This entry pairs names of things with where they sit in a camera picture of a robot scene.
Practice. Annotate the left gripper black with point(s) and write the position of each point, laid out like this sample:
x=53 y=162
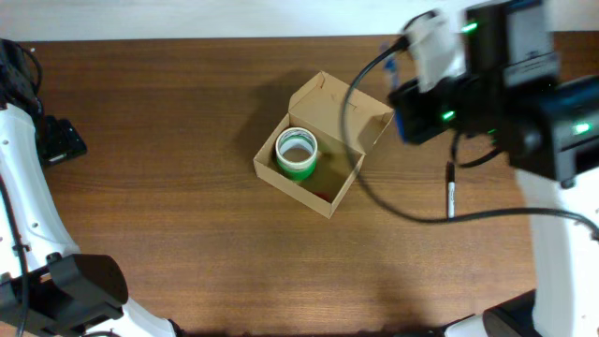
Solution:
x=66 y=141

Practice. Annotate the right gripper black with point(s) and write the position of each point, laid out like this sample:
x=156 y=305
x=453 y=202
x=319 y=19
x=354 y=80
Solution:
x=423 y=122

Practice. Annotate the blue pen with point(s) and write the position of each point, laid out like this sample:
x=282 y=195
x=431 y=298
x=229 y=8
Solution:
x=391 y=71

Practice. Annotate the brown cardboard box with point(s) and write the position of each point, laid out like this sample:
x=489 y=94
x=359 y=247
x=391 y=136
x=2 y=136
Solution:
x=317 y=106

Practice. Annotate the orange utility knife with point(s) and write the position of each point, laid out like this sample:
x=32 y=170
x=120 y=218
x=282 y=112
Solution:
x=328 y=197

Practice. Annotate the beige masking tape roll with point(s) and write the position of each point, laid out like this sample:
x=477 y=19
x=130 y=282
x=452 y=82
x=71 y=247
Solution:
x=296 y=148

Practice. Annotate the green tape roll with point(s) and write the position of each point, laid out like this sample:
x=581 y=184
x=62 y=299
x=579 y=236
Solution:
x=297 y=174

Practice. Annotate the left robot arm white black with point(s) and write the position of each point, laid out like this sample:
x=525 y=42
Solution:
x=49 y=287

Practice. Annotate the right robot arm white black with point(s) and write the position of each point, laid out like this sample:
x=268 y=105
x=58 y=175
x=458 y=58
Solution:
x=499 y=76

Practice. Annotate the black marker white barrel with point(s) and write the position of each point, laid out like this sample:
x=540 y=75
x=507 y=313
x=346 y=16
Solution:
x=450 y=190

